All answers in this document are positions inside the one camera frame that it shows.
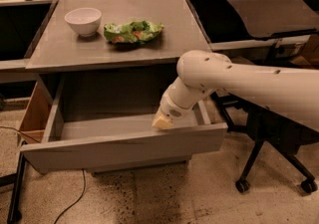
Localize grey top drawer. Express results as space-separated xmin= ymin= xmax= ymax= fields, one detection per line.
xmin=21 ymin=73 xmax=227 ymax=173

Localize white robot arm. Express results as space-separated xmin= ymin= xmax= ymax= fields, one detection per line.
xmin=153 ymin=50 xmax=319 ymax=131

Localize grey drawer cabinet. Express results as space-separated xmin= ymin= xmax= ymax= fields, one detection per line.
xmin=22 ymin=0 xmax=219 ymax=173

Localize green crumpled chip bag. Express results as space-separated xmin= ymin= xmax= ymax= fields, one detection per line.
xmin=104 ymin=21 xmax=164 ymax=44

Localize black office chair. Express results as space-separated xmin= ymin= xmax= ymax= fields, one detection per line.
xmin=210 ymin=93 xmax=319 ymax=194

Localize white ceramic bowl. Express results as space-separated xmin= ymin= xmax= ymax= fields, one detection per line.
xmin=65 ymin=8 xmax=102 ymax=37

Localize brown cardboard box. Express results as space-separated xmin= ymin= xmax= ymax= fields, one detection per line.
xmin=19 ymin=85 xmax=52 ymax=143

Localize black stand leg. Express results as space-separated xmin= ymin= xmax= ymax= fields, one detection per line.
xmin=0 ymin=153 xmax=26 ymax=224

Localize black cable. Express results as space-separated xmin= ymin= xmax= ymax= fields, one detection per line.
xmin=0 ymin=125 xmax=87 ymax=224

